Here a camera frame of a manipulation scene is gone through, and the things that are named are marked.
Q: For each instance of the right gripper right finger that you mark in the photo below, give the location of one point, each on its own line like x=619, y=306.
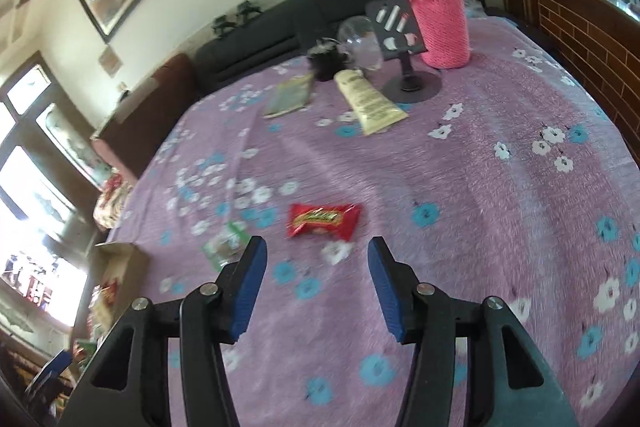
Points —
x=509, y=381

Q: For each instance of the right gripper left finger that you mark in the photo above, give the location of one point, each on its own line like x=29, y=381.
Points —
x=126, y=382

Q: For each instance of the cardboard box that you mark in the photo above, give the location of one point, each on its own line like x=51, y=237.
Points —
x=115, y=275

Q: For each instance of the clear green nut packet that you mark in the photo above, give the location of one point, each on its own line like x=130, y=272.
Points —
x=227, y=246

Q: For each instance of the purple floral tablecloth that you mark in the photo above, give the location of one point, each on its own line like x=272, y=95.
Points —
x=510, y=182

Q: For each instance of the small red snack packet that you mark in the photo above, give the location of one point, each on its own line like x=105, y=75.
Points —
x=338, y=220

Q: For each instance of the brown red armchair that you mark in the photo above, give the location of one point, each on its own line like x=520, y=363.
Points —
x=140, y=123

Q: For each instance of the cream lotion tube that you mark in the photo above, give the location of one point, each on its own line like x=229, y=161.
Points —
x=374, y=111

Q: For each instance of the olive green notebook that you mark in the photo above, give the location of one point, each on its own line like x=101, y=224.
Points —
x=290, y=95

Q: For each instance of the black phone stand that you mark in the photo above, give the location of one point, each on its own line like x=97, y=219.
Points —
x=399, y=38

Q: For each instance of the clear plastic cup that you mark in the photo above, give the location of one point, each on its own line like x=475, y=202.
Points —
x=357, y=36

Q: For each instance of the black key pouch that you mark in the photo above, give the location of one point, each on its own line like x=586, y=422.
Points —
x=326, y=58

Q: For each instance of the black sofa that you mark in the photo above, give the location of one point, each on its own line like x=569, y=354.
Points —
x=287, y=30

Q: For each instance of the pink knit sleeve bottle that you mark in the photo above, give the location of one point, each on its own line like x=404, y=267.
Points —
x=444, y=30

